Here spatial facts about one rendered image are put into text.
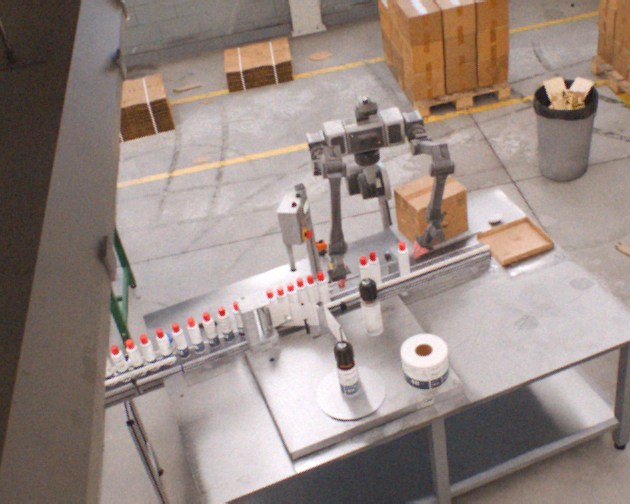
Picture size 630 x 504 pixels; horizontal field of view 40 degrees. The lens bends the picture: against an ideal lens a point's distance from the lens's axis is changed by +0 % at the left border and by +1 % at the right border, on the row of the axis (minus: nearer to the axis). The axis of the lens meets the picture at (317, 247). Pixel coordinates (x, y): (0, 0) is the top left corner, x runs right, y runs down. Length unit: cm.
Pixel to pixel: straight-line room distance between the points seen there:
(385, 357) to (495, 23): 396
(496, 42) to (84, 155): 677
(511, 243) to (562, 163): 192
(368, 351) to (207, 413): 78
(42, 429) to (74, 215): 18
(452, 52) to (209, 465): 448
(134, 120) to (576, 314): 481
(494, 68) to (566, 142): 137
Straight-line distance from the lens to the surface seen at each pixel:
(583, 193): 639
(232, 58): 851
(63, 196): 59
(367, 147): 437
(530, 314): 417
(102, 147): 68
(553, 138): 630
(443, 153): 391
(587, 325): 414
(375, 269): 420
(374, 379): 383
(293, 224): 390
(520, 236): 462
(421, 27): 707
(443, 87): 735
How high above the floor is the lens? 368
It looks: 37 degrees down
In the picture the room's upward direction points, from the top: 11 degrees counter-clockwise
